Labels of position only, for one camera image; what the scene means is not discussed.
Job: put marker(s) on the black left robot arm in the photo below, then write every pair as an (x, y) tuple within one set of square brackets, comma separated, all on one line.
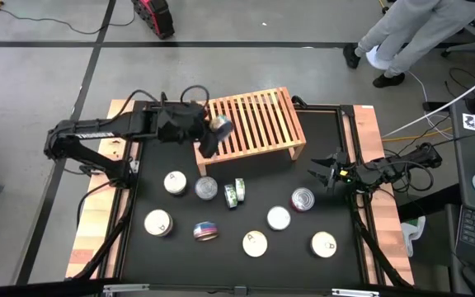
[(93, 135)]

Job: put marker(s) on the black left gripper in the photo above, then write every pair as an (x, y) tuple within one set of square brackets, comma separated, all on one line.
[(180, 121)]

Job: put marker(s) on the floor stand with white base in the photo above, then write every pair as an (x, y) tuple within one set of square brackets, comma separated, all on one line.
[(375, 62)]

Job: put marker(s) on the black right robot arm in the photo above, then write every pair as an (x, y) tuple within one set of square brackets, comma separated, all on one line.
[(423, 156)]

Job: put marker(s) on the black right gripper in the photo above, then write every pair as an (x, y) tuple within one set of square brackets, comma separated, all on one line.
[(346, 169)]

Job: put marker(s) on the black aluminium table frame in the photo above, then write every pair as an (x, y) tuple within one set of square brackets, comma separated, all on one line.
[(324, 108)]

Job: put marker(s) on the black frame crossbar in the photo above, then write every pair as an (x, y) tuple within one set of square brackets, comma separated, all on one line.
[(35, 290)]

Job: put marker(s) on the black table clamp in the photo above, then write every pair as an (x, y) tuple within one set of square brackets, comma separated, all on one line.
[(299, 101), (163, 99)]

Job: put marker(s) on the wooden slatted shelf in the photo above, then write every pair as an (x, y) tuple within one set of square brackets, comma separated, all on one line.
[(270, 123)]

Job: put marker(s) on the person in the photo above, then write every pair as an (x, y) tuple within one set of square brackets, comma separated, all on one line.
[(419, 24)]

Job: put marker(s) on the red black equipment case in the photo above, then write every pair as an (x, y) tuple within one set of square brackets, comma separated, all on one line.
[(155, 16)]

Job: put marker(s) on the long white tube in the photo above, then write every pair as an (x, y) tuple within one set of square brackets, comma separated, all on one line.
[(427, 112)]

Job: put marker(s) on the silver-lid red label can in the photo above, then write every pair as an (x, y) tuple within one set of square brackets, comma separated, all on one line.
[(302, 199)]

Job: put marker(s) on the blue yellowfin tuna can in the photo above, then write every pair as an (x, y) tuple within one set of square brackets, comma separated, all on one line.
[(206, 188), (221, 125)]

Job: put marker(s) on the white green plastic bag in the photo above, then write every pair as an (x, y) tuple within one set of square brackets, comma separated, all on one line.
[(412, 233)]

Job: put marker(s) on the silver metal bracket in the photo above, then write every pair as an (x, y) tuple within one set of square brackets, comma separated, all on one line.
[(126, 288), (355, 293)]

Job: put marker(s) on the white-lid green label can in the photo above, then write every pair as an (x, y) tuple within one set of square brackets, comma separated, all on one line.
[(278, 218)]

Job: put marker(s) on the black diagonal frame strut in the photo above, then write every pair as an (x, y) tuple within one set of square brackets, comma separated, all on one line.
[(379, 249), (101, 247)]

